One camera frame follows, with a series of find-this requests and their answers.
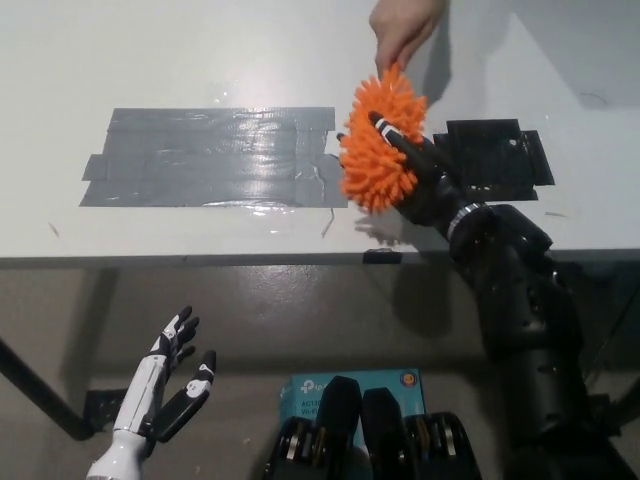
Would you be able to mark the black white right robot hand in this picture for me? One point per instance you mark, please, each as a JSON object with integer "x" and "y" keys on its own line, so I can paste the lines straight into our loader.
{"x": 432, "y": 195}

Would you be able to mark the bare person hand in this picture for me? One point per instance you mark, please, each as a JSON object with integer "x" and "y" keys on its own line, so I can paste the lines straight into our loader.
{"x": 402, "y": 27}

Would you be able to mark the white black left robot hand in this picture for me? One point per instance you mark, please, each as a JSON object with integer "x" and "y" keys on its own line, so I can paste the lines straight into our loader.
{"x": 150, "y": 395}

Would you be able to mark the orange microfibre duster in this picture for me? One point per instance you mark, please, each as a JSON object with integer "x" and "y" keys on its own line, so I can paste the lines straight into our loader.
{"x": 372, "y": 170}

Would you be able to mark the black table foot plate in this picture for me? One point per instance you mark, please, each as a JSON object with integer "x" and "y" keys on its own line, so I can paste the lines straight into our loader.
{"x": 102, "y": 412}

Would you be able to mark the black tape patch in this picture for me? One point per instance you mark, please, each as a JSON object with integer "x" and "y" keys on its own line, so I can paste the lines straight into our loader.
{"x": 495, "y": 152}

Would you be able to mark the black table leg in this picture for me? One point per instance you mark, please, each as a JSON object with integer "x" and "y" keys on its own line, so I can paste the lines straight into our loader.
{"x": 40, "y": 387}

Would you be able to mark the teal router box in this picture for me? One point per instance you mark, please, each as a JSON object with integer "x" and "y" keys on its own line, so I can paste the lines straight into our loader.
{"x": 307, "y": 400}

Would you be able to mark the grey duct tape patch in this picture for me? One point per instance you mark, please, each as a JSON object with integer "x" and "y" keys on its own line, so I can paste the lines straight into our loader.
{"x": 215, "y": 157}

